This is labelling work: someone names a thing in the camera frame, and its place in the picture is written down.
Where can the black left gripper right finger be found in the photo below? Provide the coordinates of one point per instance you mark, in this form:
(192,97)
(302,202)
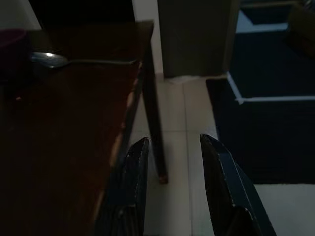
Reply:
(224,186)

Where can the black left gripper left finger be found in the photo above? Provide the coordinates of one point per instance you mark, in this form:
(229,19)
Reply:
(133,177)

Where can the dark brown wooden table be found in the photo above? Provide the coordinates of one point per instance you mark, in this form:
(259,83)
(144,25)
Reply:
(73,118)

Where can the dark blue rug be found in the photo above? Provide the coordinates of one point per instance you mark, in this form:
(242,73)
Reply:
(268,110)

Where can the silver metal spoon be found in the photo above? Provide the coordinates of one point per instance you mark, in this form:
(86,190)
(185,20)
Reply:
(56,60)

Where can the grey cabinet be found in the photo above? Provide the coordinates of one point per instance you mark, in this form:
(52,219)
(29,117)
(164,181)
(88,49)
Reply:
(197,37)

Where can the dark red cup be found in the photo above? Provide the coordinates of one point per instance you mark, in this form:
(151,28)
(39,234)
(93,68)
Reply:
(12,54)

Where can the brown cardboard box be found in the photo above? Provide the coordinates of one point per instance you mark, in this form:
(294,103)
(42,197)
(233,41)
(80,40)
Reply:
(301,29)

